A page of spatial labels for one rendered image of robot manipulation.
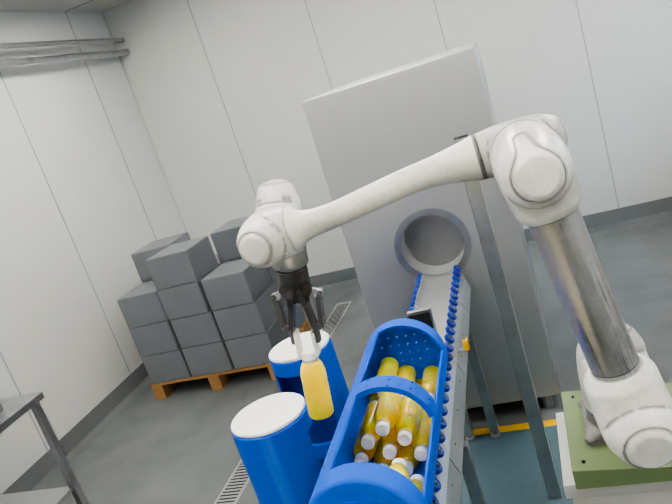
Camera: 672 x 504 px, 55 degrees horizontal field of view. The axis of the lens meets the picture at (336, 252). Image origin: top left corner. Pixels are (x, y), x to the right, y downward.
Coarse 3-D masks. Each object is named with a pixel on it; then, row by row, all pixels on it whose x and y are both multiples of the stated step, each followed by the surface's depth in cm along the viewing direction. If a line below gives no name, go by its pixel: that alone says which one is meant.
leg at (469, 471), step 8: (464, 440) 251; (464, 448) 248; (464, 456) 249; (464, 464) 250; (472, 464) 249; (464, 472) 251; (472, 472) 250; (472, 480) 251; (472, 488) 252; (480, 488) 254; (472, 496) 254; (480, 496) 253
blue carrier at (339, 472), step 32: (416, 320) 223; (384, 352) 229; (416, 352) 227; (352, 384) 200; (384, 384) 183; (416, 384) 186; (352, 416) 200; (352, 448) 191; (320, 480) 153; (352, 480) 145; (384, 480) 144
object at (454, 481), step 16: (448, 272) 342; (432, 288) 331; (448, 288) 324; (464, 288) 329; (432, 304) 311; (448, 304) 305; (464, 304) 311; (464, 320) 296; (464, 336) 282; (464, 352) 269; (464, 368) 257; (464, 384) 247; (464, 400) 237; (464, 416) 229; (448, 480) 188; (448, 496) 182
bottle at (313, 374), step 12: (312, 360) 162; (300, 372) 163; (312, 372) 161; (324, 372) 163; (312, 384) 162; (324, 384) 163; (312, 396) 163; (324, 396) 163; (312, 408) 164; (324, 408) 164
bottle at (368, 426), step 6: (372, 402) 196; (366, 408) 196; (372, 408) 193; (366, 414) 191; (372, 414) 190; (366, 420) 187; (372, 420) 187; (366, 426) 185; (372, 426) 185; (360, 432) 186; (366, 432) 184; (372, 432) 183; (378, 438) 184
